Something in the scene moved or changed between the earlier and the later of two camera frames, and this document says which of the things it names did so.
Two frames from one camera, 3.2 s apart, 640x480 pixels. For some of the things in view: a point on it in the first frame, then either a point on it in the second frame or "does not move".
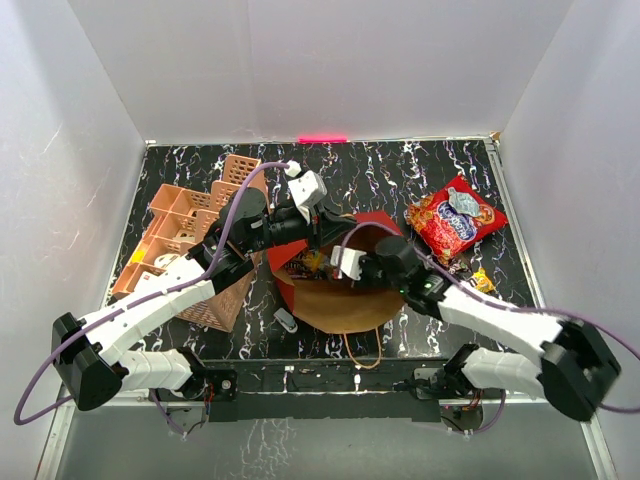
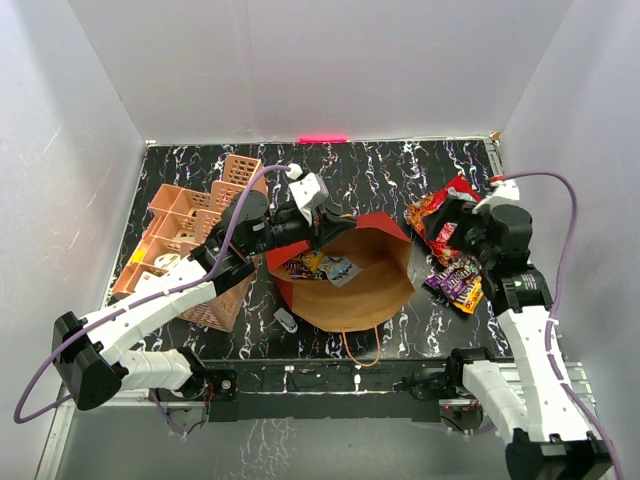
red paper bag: (353, 308) does not move
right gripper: (365, 260) to (455, 211)
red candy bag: (444, 227) does not move
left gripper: (333, 225) does not move
